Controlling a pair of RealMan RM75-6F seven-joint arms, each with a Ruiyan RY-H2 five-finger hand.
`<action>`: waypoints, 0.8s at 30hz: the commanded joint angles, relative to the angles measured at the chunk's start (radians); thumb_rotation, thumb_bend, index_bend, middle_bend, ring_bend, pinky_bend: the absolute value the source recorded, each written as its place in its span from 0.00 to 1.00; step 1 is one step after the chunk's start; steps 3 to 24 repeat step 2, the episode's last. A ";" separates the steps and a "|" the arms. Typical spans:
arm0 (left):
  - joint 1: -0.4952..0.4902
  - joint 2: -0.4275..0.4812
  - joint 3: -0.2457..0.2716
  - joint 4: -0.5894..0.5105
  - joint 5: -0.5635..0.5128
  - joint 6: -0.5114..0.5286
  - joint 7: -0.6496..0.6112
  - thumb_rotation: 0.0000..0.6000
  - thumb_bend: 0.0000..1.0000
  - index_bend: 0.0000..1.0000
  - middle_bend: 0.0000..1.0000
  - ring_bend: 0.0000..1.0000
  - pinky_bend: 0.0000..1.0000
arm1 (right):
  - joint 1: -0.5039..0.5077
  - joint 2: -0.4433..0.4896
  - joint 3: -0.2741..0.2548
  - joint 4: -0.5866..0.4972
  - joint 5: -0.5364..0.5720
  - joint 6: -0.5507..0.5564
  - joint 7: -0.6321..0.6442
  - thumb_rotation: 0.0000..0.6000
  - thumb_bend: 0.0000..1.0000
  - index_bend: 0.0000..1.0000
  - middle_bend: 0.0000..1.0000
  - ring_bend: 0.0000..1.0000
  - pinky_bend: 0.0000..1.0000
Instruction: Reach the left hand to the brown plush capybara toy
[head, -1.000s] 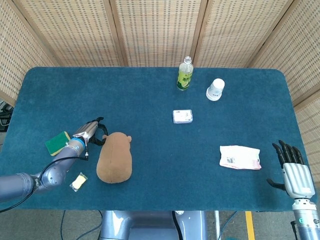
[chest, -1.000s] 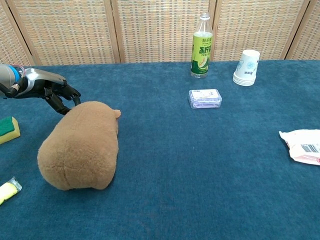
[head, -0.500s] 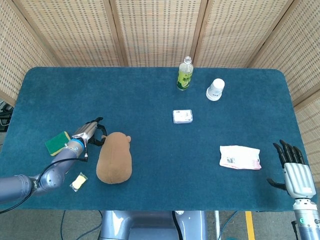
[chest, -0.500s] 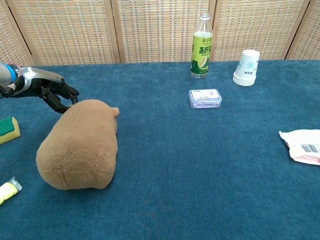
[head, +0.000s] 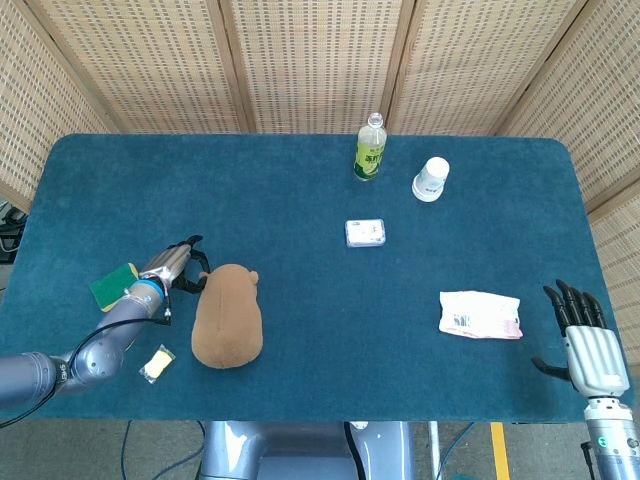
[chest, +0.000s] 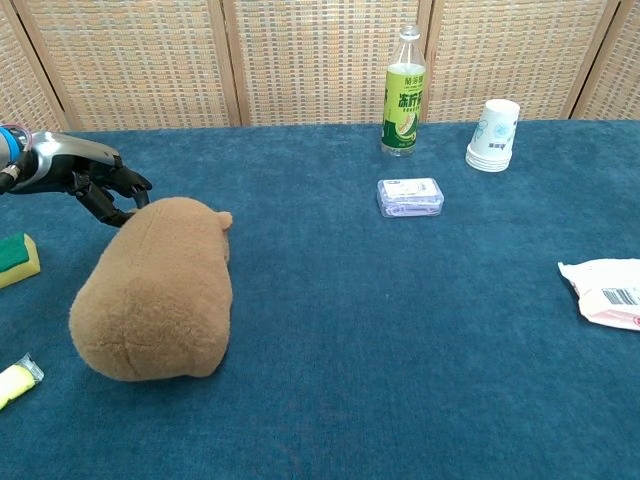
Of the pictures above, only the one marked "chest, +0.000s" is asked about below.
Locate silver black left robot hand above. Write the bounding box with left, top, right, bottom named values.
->
left=8, top=130, right=153, bottom=229

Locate brown plush toy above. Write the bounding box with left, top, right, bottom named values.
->
left=68, top=196, right=235, bottom=383

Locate woven folding screen panel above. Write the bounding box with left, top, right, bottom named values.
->
left=571, top=0, right=640, bottom=122
left=221, top=0, right=434, bottom=127
left=0, top=0, right=71, bottom=136
left=12, top=0, right=243, bottom=133
left=423, top=0, right=624, bottom=124

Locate yellow sponge with green pad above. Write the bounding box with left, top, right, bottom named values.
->
left=0, top=231, right=42, bottom=290

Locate yellow item in clear wrapper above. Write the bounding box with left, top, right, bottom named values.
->
left=0, top=352, right=46, bottom=412

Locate blue table cloth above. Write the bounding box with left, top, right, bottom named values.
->
left=0, top=118, right=640, bottom=480

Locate clear bottle with green label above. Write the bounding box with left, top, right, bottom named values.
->
left=380, top=24, right=427, bottom=158

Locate clear box of purple floss picks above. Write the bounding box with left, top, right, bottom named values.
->
left=376, top=177, right=446, bottom=220

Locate white paper cup stack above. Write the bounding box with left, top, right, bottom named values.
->
left=464, top=98, right=522, bottom=174

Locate pink white wipes packet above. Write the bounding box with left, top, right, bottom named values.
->
left=557, top=257, right=640, bottom=332

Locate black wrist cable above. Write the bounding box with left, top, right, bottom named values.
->
left=0, top=164, right=21, bottom=196

